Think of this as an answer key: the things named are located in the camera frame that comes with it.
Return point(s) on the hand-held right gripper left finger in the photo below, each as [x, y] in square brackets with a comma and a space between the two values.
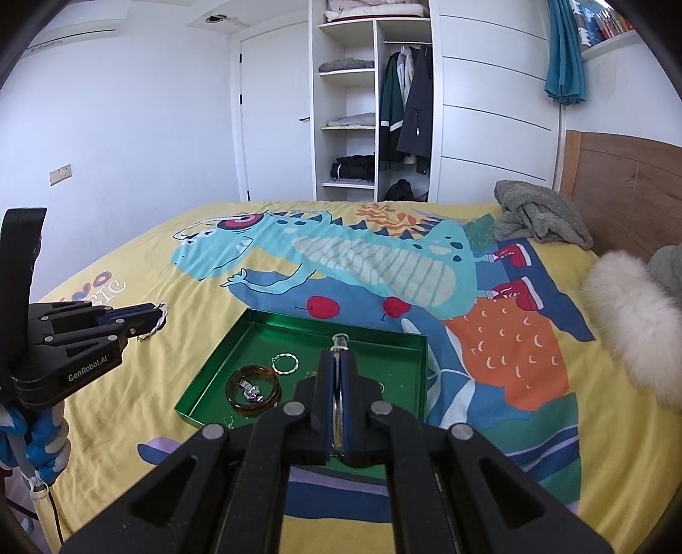
[330, 410]

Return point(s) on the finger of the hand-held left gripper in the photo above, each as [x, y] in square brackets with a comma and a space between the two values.
[101, 334]
[80, 315]

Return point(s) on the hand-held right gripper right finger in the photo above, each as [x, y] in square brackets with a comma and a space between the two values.
[348, 410]

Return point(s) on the green tray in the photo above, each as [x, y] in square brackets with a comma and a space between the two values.
[378, 367]

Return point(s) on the twisted silver hoop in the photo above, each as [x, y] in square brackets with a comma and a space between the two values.
[277, 368]
[157, 324]

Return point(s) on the silver bangle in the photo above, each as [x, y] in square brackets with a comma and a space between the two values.
[340, 341]

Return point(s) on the silver brooch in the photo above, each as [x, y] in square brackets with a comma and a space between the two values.
[250, 389]

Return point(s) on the amber bangle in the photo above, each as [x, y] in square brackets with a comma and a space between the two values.
[232, 381]
[250, 409]

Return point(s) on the person's left hand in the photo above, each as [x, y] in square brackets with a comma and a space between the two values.
[45, 442]

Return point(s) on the yellow dinosaur printed bedsheet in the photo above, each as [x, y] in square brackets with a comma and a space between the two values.
[160, 255]

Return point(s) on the black bag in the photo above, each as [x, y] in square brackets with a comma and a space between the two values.
[406, 192]

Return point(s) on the folded black clothes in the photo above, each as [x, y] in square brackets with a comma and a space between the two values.
[352, 168]

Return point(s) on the grey fleece blanket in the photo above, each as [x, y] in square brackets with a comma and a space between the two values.
[543, 213]

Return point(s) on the white air conditioner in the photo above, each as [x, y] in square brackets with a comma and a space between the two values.
[69, 36]

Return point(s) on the white door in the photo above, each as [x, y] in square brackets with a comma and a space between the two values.
[274, 106]

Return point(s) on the folded light clothes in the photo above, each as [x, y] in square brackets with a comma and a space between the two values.
[351, 120]

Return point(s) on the white fur pillow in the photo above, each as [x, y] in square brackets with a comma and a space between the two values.
[634, 325]

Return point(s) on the dark hanging jacket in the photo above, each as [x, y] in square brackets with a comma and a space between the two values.
[418, 117]

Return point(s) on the green hanging jacket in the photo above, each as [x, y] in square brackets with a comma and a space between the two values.
[389, 106]

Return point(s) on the white open wardrobe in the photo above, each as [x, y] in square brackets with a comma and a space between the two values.
[349, 96]

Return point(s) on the folded grey clothes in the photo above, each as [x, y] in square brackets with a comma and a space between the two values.
[346, 65]

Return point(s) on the white hanging jacket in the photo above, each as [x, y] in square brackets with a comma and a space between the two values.
[408, 69]

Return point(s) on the grey-green down jacket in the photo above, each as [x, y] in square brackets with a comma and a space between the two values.
[666, 269]

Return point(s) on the wooden headboard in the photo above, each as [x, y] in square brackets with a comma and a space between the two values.
[623, 181]

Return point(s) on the white drawer cabinet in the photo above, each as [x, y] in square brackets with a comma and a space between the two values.
[495, 80]

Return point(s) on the white folded bedding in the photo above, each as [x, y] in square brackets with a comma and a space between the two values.
[373, 10]

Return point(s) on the teal curtain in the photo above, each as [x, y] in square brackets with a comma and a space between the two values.
[565, 53]

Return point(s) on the row of books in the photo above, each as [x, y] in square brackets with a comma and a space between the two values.
[602, 21]

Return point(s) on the white wall switch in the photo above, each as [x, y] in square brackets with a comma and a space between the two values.
[60, 174]

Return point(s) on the white wall shelf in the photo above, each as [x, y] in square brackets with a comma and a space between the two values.
[607, 49]

